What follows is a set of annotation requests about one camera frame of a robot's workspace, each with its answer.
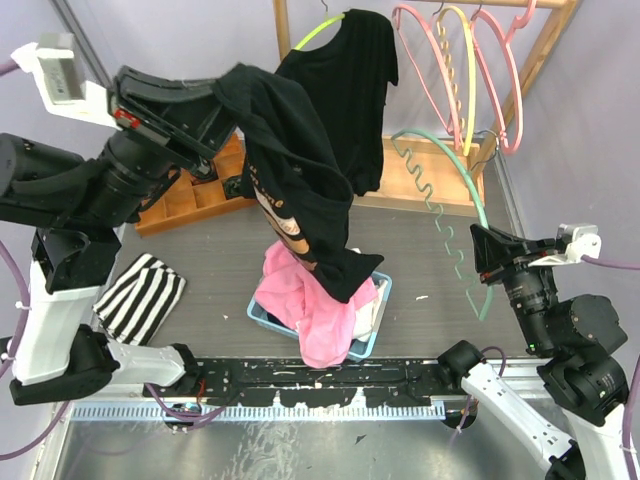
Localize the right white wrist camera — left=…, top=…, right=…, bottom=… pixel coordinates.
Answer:
left=528, top=223, right=602, bottom=267

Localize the pink t shirt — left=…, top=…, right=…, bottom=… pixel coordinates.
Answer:
left=255, top=241, right=376, bottom=368

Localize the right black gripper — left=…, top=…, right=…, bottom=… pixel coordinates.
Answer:
left=468, top=219, right=560, bottom=348

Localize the mint green hanger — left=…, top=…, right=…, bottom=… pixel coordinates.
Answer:
left=390, top=129, right=494, bottom=321

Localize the yellow hanger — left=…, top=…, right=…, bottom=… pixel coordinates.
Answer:
left=434, top=5, right=477, bottom=155

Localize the wooden clothes rack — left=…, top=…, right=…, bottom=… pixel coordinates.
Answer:
left=272, top=0, right=584, bottom=217

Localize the lime green hanger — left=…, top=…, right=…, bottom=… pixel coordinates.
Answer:
left=293, top=0, right=345, bottom=51

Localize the black printed t shirt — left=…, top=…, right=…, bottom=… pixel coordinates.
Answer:
left=213, top=63, right=384, bottom=303

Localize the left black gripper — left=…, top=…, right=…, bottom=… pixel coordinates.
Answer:
left=81, top=63, right=267, bottom=228

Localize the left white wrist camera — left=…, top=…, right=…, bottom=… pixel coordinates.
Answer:
left=11, top=33, right=119, bottom=130

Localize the orange wooden divider tray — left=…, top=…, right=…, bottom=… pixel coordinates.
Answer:
left=135, top=133, right=256, bottom=237

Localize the pink plastic hanger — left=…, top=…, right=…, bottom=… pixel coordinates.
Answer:
left=469, top=0, right=539, bottom=156

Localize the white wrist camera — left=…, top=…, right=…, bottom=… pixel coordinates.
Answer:
left=11, top=33, right=119, bottom=130
left=528, top=223, right=602, bottom=267

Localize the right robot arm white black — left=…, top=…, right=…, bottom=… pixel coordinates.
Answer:
left=437, top=224, right=639, bottom=479

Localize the aluminium rail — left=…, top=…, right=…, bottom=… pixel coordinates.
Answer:
left=49, top=357, right=594, bottom=421

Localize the black mounting base plate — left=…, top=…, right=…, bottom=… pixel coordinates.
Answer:
left=156, top=358, right=465, bottom=408

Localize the black rolled sock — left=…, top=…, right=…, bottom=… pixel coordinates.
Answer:
left=222, top=175, right=244, bottom=200

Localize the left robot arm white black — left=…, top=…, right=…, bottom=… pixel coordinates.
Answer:
left=1, top=66, right=235, bottom=406

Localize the salmon pink metal hanger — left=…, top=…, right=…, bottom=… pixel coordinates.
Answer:
left=391, top=3, right=463, bottom=149

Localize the white t shirt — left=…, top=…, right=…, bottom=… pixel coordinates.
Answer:
left=352, top=279, right=389, bottom=342

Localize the black white striped cloth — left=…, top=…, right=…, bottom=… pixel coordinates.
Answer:
left=93, top=253, right=187, bottom=346

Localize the light blue plastic basket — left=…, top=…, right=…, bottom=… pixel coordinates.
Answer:
left=246, top=271, right=393, bottom=362

